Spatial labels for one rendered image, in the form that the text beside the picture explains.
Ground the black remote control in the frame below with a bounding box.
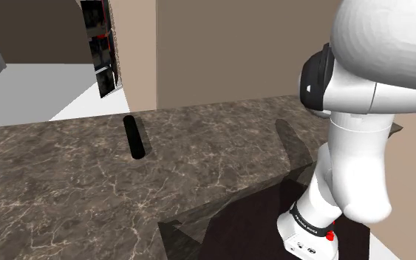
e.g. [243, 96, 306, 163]
[123, 115, 146, 160]

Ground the dark robot stand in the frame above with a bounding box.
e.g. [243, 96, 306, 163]
[197, 177, 372, 260]

